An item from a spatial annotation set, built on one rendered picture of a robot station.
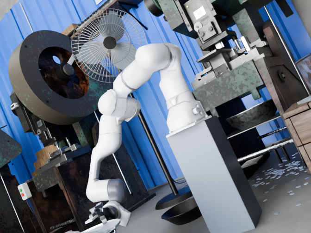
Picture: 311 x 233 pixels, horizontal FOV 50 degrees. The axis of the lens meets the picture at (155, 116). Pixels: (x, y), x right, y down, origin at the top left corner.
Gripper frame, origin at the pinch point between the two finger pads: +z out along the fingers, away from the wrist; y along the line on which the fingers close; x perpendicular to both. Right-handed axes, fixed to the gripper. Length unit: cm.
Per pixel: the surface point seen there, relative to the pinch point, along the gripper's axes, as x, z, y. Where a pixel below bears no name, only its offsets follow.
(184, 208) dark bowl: 22, -76, -22
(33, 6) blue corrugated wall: -82, -294, 259
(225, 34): 88, -79, 61
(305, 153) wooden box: 82, -4, -7
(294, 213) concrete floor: 70, -7, -26
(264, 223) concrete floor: 58, -9, -26
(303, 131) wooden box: 85, -3, 0
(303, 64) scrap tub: 80, 43, 20
